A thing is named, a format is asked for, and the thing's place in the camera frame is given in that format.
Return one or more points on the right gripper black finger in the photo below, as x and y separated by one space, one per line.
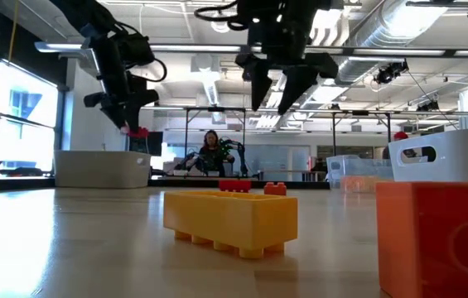
261 87
295 89

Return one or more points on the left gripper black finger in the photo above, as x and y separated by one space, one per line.
130 123

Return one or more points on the small orange toy brick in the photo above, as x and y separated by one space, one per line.
275 189

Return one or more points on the large yellow toy brick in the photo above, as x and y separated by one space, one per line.
233 219

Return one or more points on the large orange toy brick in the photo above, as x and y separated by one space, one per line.
432 248

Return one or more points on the black background robot arm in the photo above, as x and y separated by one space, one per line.
188 159
239 151

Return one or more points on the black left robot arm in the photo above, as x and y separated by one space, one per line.
109 62

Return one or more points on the black computer monitor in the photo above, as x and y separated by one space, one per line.
152 147

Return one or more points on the white plastic storage bin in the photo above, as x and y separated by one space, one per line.
457 161
101 169

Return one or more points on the clear plastic storage bin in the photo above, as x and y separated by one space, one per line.
337 165

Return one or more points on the person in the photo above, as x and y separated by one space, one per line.
213 159
401 136

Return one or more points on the large bright window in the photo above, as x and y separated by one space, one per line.
18 140

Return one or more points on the black ceiling camera rig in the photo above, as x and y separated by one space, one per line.
391 71

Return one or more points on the silver round air duct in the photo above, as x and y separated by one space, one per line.
395 25

